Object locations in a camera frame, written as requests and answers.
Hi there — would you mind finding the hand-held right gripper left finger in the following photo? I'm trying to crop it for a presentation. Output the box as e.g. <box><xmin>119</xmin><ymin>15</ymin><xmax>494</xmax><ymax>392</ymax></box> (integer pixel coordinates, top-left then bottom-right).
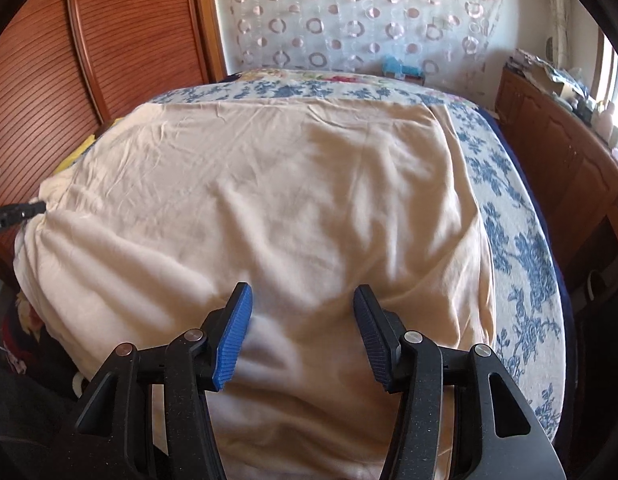
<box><xmin>51</xmin><ymin>282</ymin><xmax>254</xmax><ymax>480</ymax></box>

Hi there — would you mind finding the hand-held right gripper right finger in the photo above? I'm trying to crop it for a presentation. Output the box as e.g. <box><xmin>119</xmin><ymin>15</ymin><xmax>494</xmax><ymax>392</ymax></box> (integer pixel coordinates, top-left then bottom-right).
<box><xmin>353</xmin><ymin>284</ymin><xmax>567</xmax><ymax>480</ymax></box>

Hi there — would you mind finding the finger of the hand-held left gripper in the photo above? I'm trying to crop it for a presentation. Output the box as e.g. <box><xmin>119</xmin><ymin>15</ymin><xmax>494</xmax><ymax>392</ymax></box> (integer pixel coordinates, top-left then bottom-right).
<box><xmin>0</xmin><ymin>200</ymin><xmax>47</xmax><ymax>236</ymax></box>

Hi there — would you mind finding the beige t-shirt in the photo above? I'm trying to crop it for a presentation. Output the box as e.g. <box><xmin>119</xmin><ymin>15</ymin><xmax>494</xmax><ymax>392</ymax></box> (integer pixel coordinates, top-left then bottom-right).
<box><xmin>14</xmin><ymin>102</ymin><xmax>497</xmax><ymax>480</ymax></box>

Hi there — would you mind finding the colourful printed cloth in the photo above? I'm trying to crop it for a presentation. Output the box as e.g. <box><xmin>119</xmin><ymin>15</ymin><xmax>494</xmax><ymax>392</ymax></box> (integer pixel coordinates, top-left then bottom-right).
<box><xmin>0</xmin><ymin>285</ymin><xmax>90</xmax><ymax>396</ymax></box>

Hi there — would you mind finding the blue floral blanket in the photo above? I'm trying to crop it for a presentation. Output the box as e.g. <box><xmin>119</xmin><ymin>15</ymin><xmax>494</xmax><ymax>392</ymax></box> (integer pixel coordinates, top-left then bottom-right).
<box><xmin>154</xmin><ymin>80</ymin><xmax>565</xmax><ymax>461</ymax></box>

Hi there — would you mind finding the wooden headboard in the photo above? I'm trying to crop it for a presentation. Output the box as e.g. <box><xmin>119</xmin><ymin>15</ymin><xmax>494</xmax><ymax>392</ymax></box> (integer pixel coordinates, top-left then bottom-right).
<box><xmin>0</xmin><ymin>0</ymin><xmax>227</xmax><ymax>211</ymax></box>

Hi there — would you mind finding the wooden cabinet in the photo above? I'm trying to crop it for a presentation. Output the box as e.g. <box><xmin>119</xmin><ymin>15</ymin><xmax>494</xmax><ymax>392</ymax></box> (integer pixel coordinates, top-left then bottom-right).
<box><xmin>495</xmin><ymin>67</ymin><xmax>618</xmax><ymax>271</ymax></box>

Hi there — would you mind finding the pink floral quilt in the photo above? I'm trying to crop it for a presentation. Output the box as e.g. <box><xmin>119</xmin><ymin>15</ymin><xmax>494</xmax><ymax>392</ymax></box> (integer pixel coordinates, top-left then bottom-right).
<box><xmin>236</xmin><ymin>67</ymin><xmax>390</xmax><ymax>86</ymax></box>

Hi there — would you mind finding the blue plastic bag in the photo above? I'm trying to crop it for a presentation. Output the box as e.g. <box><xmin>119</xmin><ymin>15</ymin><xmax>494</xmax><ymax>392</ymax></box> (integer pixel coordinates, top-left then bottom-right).
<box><xmin>381</xmin><ymin>55</ymin><xmax>422</xmax><ymax>81</ymax></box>

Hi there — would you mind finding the pile of clutter on cabinet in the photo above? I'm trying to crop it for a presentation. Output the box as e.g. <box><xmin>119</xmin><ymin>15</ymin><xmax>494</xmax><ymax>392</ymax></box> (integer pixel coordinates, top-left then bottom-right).
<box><xmin>506</xmin><ymin>47</ymin><xmax>618</xmax><ymax>161</ymax></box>

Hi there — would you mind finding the circle-patterned sheer curtain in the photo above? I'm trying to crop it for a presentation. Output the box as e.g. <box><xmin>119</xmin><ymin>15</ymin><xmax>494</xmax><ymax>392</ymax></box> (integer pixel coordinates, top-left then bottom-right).
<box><xmin>209</xmin><ymin>0</ymin><xmax>505</xmax><ymax>96</ymax></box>

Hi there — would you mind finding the white lace curtain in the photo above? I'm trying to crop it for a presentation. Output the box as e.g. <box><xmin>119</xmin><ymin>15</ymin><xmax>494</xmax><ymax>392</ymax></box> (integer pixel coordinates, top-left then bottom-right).
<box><xmin>539</xmin><ymin>0</ymin><xmax>592</xmax><ymax>71</ymax></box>

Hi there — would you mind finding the white cable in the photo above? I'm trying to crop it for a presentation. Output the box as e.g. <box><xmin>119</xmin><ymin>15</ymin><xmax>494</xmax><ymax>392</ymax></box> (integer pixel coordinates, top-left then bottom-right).
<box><xmin>585</xmin><ymin>269</ymin><xmax>609</xmax><ymax>312</ymax></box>

